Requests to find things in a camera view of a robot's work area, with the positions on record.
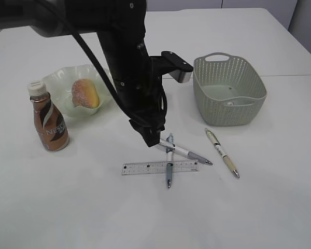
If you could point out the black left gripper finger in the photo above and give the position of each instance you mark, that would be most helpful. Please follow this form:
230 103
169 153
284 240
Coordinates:
150 132

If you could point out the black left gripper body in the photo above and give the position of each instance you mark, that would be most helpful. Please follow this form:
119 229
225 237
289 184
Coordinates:
138 82

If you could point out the white grey ballpoint pen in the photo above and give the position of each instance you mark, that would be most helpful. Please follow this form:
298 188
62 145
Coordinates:
184 152

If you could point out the clear plastic ruler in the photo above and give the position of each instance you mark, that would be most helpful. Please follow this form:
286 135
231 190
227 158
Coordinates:
159 167

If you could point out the yellow bread roll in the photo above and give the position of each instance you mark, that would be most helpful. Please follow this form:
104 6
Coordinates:
84 94

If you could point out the cream ballpoint pen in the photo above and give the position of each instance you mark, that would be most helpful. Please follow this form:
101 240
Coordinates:
226 159

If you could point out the brown coffee bottle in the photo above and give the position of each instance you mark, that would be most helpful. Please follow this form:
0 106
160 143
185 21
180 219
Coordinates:
48 120

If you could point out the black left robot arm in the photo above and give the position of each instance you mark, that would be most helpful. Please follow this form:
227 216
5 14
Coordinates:
111 33

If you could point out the blue patterned pen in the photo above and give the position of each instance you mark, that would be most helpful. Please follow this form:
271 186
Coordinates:
169 166

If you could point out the frosted green wavy plate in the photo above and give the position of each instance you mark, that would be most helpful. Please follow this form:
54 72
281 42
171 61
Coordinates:
59 84

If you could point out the green plastic woven basket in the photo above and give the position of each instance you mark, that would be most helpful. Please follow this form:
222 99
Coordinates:
227 92

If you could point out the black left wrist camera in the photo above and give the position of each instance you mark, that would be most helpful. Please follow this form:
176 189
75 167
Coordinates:
170 63

